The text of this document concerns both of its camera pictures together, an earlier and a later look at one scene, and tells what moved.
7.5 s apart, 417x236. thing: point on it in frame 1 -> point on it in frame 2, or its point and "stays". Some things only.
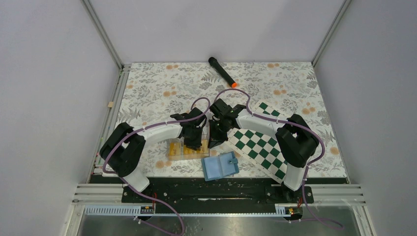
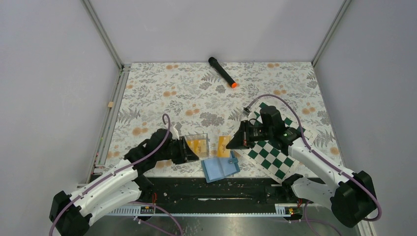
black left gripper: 196,144 -> 190,155
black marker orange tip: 222,72 stays
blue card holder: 223,165 stays
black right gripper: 215,139 -> 238,142
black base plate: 197,195 stays
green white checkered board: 263,150 stays
